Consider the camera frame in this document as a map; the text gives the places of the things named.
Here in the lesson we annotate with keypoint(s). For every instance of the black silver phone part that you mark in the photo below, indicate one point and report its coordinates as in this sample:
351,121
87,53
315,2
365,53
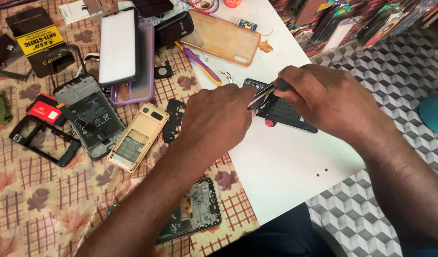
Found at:
261,100

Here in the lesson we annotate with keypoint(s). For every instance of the black plastic inner frame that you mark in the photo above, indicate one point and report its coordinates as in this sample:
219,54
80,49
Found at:
174,121

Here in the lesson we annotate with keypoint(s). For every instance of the purple phone case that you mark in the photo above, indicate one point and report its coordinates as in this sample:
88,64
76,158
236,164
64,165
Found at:
146,67

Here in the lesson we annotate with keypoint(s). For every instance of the disassembled smartphone with board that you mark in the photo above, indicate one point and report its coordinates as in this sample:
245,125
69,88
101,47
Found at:
201,207

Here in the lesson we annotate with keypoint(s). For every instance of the white card packet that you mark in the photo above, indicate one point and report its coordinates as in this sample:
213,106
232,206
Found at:
76,10

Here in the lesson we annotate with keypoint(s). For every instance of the opened smartphone with battery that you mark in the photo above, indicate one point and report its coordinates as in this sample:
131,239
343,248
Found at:
92,114

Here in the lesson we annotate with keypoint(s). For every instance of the tape roll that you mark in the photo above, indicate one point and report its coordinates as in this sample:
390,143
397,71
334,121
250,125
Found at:
204,5

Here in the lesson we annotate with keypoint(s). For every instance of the orange cup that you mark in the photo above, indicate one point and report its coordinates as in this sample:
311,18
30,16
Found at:
232,3

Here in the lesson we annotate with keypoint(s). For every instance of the clear yellowed phone case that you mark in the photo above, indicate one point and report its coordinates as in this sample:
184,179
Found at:
220,37

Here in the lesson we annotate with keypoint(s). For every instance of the white phone in black case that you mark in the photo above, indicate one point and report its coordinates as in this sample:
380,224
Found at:
119,46

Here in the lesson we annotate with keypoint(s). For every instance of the dark pouch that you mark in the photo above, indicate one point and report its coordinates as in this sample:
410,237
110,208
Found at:
151,6

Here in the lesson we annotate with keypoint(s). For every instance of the black glass phone panel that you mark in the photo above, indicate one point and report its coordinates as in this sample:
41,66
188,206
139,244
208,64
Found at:
4,53

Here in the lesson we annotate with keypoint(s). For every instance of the small black camera cover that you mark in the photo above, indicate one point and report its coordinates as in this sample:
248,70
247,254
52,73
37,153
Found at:
163,71

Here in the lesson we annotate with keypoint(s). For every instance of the small red cap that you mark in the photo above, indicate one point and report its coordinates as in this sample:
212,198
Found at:
270,123

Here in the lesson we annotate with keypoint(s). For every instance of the person's left hand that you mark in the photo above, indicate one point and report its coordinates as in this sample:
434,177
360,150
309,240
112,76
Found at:
213,121

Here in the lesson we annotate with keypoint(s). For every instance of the black phone frame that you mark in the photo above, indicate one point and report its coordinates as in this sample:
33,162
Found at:
62,141

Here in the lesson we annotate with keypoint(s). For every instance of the floral checked cloth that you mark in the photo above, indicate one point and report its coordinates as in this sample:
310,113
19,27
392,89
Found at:
44,200

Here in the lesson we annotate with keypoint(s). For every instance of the teal round object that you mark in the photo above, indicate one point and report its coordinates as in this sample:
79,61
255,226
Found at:
436,112

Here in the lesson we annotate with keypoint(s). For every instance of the person's dark blue trousers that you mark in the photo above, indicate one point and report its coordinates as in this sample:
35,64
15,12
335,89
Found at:
276,235

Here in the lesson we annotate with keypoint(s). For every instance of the rack of accessory packets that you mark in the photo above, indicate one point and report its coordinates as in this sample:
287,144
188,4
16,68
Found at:
358,21

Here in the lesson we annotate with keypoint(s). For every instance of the purple yellow toothbrush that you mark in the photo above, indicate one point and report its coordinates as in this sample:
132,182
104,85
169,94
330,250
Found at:
201,64

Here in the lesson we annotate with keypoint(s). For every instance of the small blue box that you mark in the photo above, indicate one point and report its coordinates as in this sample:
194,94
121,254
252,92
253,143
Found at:
247,25

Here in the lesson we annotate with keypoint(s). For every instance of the person's right hand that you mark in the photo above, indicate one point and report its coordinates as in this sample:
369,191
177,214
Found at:
322,100

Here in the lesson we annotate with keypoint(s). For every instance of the gold feature phone housing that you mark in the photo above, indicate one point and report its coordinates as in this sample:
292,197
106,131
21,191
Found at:
138,137

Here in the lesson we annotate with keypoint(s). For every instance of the black perforated phone back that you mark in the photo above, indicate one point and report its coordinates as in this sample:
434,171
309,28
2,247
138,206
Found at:
283,113

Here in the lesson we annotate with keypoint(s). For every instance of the green circuit board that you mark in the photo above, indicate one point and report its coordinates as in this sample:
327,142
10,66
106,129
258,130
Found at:
3,109

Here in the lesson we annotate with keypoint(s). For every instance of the black yellow anti-static bag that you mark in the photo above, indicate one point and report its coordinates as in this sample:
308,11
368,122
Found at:
38,39

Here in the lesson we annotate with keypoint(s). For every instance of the black feature phone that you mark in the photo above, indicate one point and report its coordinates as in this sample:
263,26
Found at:
174,28

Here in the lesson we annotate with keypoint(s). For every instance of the red battery pack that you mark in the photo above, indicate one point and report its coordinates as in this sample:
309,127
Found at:
44,109

